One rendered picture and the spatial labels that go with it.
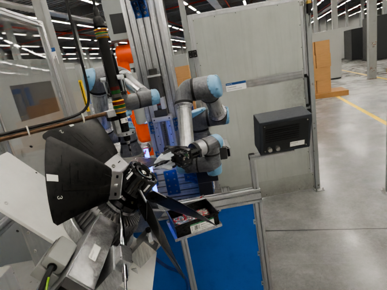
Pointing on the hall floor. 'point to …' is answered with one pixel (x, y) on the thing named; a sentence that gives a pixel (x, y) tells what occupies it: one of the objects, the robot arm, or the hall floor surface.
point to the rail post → (263, 245)
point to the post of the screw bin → (188, 264)
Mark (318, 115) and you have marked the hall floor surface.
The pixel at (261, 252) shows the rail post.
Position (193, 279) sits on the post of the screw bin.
